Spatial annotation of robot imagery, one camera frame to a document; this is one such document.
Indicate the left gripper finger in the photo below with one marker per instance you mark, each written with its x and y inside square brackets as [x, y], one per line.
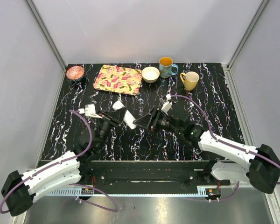
[118, 111]
[117, 119]

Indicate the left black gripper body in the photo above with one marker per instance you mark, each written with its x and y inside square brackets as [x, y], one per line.
[105, 125]

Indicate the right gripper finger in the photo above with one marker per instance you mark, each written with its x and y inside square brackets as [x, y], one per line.
[143, 125]
[147, 117]

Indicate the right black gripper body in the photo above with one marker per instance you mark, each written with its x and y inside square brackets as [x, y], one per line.
[161, 121]

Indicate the white remote control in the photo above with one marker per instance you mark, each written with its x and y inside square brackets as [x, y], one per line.
[128, 118]

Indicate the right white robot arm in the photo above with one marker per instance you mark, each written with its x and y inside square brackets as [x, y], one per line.
[258, 166]

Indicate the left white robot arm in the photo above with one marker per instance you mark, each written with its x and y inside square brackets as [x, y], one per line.
[20, 191]

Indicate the cream ceramic bowl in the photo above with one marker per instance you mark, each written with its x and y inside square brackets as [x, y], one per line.
[150, 74]

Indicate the floral rectangular tray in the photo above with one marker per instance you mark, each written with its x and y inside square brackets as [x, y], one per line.
[118, 80]

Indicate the yellow mug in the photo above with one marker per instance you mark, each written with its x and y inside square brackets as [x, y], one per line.
[189, 79]

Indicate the blue butterfly mug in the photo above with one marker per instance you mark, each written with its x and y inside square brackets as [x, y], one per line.
[167, 68]

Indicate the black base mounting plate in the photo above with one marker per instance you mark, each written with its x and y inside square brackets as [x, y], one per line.
[149, 177]

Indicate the red patterned small bowl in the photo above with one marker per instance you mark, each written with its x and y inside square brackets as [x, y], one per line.
[75, 73]

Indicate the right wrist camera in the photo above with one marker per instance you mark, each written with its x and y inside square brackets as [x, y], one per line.
[166, 103]

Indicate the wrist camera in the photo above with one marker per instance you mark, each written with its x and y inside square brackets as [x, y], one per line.
[90, 111]
[166, 103]

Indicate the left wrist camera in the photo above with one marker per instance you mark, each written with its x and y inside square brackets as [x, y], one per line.
[90, 111]

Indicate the left aluminium frame post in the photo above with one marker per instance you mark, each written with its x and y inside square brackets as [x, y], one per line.
[45, 32]

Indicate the aluminium frame post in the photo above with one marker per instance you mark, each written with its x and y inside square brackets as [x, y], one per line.
[45, 32]
[252, 25]

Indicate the right aluminium frame post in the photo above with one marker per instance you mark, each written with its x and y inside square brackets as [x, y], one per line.
[252, 25]

